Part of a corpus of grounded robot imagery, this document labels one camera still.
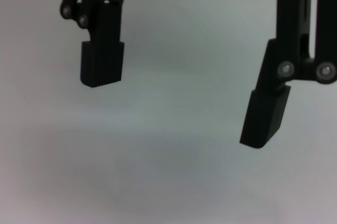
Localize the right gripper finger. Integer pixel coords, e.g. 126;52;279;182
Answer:
60;0;132;88
239;0;337;149

